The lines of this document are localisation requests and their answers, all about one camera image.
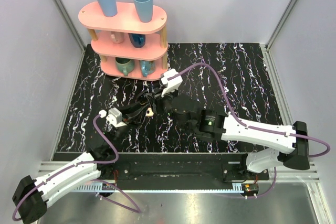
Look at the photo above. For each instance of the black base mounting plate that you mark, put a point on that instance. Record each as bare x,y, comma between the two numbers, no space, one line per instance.
188,171

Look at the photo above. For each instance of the right controller board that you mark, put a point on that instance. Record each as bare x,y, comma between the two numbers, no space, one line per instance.
251,187

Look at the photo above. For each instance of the left controller board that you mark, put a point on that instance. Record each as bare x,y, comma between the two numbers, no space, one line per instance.
106,186

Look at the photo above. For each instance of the controller board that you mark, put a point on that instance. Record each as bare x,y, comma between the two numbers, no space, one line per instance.
106,186
251,187

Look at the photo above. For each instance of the blue butterfly mug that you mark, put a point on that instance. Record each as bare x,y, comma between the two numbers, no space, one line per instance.
147,67

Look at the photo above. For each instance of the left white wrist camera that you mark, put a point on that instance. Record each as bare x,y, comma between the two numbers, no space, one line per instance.
113,117

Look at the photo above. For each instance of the pink three-tier wooden shelf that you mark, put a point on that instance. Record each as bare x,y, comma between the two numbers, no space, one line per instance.
127,21

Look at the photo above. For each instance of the pink mug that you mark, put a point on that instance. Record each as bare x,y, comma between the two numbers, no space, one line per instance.
117,37

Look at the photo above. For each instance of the green ceramic mug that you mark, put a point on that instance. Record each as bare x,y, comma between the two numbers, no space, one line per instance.
125,65

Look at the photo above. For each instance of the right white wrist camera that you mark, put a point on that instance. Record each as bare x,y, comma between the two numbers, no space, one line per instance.
171,81

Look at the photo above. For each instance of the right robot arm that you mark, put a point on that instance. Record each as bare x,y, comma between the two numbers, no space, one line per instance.
284,144

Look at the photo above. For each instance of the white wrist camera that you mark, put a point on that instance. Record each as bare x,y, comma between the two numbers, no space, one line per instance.
113,117
171,81

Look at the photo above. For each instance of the beige earbud charging case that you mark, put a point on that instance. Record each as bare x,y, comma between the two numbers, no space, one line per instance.
149,112

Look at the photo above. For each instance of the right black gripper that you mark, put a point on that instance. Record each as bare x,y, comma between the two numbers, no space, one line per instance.
160,99

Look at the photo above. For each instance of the short light blue cup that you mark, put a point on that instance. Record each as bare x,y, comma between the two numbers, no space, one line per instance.
144,9

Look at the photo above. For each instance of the dark blue mug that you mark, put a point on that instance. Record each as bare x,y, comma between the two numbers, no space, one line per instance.
137,40

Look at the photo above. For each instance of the black earbud charging case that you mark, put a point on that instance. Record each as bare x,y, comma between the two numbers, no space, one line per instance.
146,99

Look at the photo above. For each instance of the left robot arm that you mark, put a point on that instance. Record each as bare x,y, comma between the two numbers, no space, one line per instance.
33,197

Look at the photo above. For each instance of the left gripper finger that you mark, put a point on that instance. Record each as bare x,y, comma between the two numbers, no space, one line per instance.
137,119
132,109

